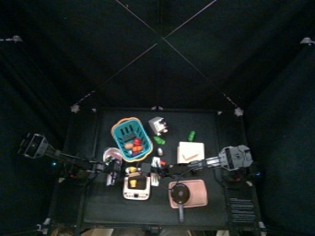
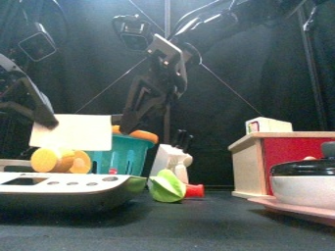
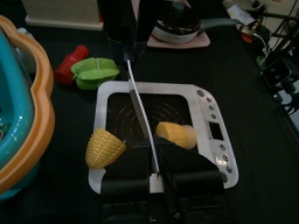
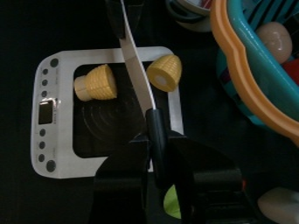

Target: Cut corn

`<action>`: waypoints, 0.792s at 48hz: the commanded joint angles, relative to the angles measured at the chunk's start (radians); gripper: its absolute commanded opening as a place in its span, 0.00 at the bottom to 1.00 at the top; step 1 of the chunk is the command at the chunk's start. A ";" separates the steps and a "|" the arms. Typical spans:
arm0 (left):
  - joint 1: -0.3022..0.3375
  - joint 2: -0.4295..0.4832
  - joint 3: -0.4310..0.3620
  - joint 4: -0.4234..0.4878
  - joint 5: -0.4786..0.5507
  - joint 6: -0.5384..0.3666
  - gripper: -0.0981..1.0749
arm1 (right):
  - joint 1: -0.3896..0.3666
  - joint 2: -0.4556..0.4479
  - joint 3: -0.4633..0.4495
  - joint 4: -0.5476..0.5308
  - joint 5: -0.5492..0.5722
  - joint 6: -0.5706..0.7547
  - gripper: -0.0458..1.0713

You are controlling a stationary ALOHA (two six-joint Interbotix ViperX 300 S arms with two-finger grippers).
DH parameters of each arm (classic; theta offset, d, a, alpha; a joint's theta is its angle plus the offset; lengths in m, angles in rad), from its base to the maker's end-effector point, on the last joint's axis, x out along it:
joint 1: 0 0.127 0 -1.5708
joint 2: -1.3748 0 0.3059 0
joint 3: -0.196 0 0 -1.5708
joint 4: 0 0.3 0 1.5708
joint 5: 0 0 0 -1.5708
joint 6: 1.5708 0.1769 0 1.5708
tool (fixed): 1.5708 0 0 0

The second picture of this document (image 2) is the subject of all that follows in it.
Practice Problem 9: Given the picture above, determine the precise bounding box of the thin diagonal frame cord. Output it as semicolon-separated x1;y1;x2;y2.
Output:
75;58;151;115
127;0;266;118

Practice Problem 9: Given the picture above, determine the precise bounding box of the teal basket orange rim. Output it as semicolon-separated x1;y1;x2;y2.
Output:
87;125;160;177

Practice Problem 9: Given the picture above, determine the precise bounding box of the grey vertical frame pole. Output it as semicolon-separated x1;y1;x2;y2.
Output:
164;0;172;145

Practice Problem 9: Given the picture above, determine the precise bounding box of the white toy knife block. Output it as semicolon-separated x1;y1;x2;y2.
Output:
148;143;195;189

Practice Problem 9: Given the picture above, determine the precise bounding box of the small white toy vegetable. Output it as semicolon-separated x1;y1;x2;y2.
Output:
172;153;194;184

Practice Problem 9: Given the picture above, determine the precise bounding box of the small white box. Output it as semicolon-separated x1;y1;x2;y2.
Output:
244;116;295;134

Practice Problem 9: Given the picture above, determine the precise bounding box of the white toy knife black handle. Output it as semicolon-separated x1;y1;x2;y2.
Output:
29;113;123;152

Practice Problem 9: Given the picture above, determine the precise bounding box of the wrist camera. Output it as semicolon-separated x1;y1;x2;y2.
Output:
111;14;155;52
16;30;59;63

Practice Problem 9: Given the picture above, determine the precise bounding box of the black-handled toy knife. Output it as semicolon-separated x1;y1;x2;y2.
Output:
182;133;194;153
172;128;184;148

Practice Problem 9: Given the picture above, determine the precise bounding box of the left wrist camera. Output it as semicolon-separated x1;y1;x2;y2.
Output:
16;30;59;63

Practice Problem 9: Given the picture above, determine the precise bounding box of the yellow toy corn tip half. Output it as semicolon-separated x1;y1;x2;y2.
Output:
31;147;76;174

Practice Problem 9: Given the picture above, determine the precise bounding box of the yellow toy corn stem half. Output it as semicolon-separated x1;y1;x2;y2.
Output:
69;149;93;175

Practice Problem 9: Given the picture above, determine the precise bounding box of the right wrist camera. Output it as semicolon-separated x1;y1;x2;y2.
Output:
111;14;155;52

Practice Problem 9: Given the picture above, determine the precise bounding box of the dark side frame post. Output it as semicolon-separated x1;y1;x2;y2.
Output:
296;0;327;131

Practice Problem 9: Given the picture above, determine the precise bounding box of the pink tray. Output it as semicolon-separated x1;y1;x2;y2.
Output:
247;195;335;227

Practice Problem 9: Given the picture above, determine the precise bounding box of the white bowl with black lid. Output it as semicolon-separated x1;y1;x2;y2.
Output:
268;140;335;211

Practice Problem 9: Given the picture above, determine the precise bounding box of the wooden toy stove red front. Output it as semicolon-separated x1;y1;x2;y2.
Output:
228;130;335;200

